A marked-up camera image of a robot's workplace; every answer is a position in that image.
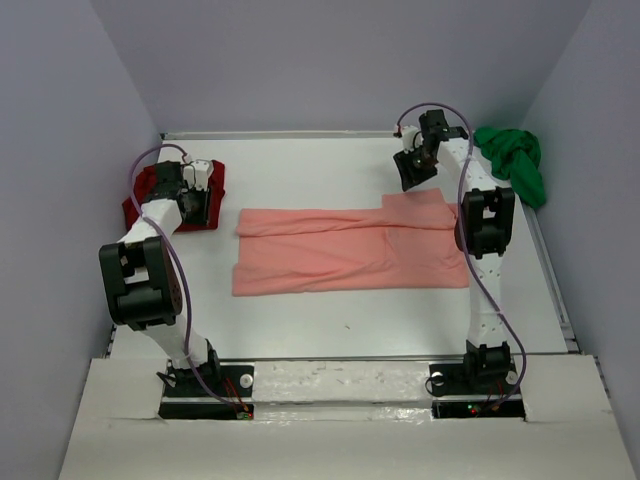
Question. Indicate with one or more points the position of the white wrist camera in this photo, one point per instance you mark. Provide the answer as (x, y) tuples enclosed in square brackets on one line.
[(196, 174), (410, 136)]

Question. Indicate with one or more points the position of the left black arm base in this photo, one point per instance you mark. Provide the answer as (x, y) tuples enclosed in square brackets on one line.
[(225, 394)]

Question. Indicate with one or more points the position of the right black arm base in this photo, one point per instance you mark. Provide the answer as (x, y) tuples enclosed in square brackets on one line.
[(481, 385)]

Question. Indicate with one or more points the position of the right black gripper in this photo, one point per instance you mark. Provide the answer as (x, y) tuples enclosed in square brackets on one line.
[(412, 170)]

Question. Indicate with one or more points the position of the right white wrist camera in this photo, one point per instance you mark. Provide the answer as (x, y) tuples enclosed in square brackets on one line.
[(410, 136)]

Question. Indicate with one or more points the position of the pink t-shirt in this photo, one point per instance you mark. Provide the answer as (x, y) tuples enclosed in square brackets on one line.
[(407, 242)]

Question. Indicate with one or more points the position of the red folded t-shirt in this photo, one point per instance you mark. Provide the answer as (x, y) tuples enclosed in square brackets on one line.
[(146, 179)]

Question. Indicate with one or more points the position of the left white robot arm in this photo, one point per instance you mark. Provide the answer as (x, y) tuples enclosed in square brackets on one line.
[(145, 283)]

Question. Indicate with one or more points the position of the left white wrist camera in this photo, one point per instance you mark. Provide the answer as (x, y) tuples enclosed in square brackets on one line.
[(196, 174)]

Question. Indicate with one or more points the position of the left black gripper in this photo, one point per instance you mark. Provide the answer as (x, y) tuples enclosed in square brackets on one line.
[(198, 209)]

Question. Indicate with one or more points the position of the green crumpled t-shirt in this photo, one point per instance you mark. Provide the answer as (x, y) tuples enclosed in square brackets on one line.
[(515, 156)]

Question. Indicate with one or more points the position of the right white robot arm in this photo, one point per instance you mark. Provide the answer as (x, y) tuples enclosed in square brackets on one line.
[(483, 232)]

